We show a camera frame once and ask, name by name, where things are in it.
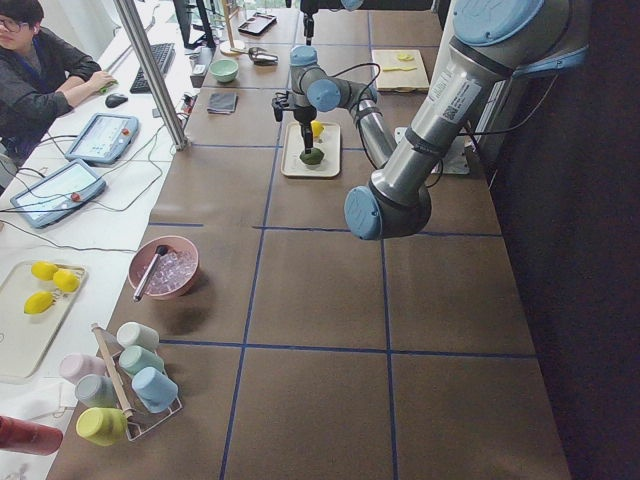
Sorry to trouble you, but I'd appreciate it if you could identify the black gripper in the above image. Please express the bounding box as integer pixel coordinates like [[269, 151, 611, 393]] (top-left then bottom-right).
[[299, 0, 319, 46], [294, 107, 314, 154]]

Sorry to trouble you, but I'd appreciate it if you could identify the yellow lemon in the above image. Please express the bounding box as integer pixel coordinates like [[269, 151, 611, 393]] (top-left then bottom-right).
[[310, 120, 325, 140], [31, 261, 59, 281]]

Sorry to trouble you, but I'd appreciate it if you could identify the green lime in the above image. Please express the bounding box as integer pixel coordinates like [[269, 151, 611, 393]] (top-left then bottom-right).
[[299, 148, 325, 167]]

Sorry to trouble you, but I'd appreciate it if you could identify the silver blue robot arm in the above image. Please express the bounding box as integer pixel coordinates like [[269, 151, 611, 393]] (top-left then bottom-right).
[[285, 1, 591, 240], [299, 0, 363, 45]]

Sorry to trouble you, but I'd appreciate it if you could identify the beige plastic tray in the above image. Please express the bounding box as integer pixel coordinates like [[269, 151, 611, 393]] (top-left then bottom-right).
[[280, 122, 341, 178]]

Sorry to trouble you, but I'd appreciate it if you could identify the dark glass tray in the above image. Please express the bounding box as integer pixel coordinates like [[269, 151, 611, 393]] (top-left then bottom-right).
[[237, 13, 277, 36]]

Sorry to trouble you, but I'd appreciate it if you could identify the yellow lemon on side tray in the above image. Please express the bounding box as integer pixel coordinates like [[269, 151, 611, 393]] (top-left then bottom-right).
[[31, 261, 59, 281]]

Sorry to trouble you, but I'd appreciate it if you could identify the side tray with lemons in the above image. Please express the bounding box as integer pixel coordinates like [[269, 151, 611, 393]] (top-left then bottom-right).
[[1, 260, 79, 383]]

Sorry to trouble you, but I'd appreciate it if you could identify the metal scoop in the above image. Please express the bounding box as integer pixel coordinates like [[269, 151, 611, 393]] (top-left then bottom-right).
[[247, 47, 279, 66]]

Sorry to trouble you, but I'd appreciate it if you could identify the wooden cup stand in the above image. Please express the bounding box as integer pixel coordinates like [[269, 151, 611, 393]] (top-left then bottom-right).
[[219, 0, 248, 56]]

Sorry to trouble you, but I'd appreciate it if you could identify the dark grey folded cloth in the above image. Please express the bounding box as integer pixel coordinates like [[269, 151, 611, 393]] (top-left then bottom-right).
[[206, 92, 238, 114]]

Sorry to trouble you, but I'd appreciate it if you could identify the green ceramic bowl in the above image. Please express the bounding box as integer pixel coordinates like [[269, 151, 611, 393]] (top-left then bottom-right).
[[209, 58, 239, 83]]

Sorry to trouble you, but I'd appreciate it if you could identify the bamboo cutting board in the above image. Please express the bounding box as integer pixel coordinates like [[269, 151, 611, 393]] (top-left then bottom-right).
[[371, 49, 430, 92]]

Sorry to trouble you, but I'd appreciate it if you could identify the black keyboard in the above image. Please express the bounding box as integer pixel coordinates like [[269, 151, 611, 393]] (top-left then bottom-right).
[[129, 42, 177, 95]]

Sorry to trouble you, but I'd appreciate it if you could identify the metal muddler stick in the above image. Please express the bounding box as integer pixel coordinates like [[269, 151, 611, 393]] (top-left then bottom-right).
[[133, 245, 169, 302]]

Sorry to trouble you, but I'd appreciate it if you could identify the black computer mouse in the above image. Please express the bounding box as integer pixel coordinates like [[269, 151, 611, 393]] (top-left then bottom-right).
[[104, 93, 128, 109]]

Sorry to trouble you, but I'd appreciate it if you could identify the pink bowl with ice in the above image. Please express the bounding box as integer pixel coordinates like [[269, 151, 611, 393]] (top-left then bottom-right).
[[128, 235, 200, 300]]

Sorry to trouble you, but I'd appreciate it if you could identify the upper teach pendant tablet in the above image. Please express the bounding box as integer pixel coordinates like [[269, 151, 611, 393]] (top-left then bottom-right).
[[64, 113, 140, 166]]

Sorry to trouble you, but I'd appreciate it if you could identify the teach pendant tablet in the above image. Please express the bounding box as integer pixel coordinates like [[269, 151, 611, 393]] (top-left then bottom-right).
[[64, 113, 140, 166], [10, 159, 107, 229]]

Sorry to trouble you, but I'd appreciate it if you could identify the lower teach pendant tablet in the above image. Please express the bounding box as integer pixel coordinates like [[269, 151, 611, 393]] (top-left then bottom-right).
[[10, 159, 107, 229]]

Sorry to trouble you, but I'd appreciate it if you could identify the seated person in black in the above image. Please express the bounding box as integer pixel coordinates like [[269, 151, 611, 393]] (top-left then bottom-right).
[[1, 1, 115, 165]]

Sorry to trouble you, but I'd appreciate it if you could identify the white cup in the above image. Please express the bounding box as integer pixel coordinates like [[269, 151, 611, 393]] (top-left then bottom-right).
[[116, 321, 160, 351]]

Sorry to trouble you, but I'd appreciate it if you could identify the mint green cup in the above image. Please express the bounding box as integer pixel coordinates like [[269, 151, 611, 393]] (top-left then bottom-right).
[[118, 345, 164, 378]]

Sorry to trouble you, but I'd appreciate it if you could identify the blue cup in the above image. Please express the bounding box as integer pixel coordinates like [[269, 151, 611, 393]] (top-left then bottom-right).
[[132, 366, 179, 413]]

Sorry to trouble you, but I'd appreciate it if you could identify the mug rack with cups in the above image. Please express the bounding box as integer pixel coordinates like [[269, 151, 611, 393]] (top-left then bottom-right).
[[91, 323, 183, 442]]

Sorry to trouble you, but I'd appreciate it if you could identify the pink cup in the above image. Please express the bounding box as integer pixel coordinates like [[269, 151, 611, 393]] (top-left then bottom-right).
[[58, 353, 107, 385]]

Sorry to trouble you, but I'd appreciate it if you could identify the grey cup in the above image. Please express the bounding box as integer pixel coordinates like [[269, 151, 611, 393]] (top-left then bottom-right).
[[75, 374, 117, 408]]

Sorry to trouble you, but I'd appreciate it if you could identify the yellow cup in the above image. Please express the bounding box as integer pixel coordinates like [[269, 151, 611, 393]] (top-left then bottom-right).
[[76, 407, 127, 446]]

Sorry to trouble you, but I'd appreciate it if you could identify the red bottle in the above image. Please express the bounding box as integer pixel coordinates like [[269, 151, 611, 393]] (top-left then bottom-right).
[[1, 416, 63, 456]]

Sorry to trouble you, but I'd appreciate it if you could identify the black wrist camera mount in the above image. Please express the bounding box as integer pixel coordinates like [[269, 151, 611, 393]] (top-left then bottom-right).
[[271, 91, 296, 123]]

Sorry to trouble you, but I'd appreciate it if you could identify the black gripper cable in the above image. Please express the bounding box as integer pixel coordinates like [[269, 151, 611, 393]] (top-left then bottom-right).
[[324, 62, 561, 186]]

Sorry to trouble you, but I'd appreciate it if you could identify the aluminium frame post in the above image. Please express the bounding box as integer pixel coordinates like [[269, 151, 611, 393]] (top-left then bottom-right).
[[114, 0, 188, 151]]

